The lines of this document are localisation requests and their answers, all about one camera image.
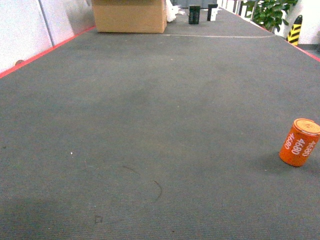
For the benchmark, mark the yellow-black traffic cone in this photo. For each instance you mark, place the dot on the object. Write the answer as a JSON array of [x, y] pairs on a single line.
[[294, 33]]

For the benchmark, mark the black and white box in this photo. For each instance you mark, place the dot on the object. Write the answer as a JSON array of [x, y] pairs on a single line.
[[212, 12]]

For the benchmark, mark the green potted plant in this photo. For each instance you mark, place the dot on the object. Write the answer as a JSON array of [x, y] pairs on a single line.
[[269, 14]]

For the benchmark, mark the black ribbed box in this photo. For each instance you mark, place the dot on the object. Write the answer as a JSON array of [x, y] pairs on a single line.
[[194, 14]]

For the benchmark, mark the red metal table frame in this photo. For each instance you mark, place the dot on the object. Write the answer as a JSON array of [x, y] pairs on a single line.
[[23, 62]]

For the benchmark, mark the large open cardboard box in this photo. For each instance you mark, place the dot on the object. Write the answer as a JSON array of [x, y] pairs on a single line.
[[130, 16]]

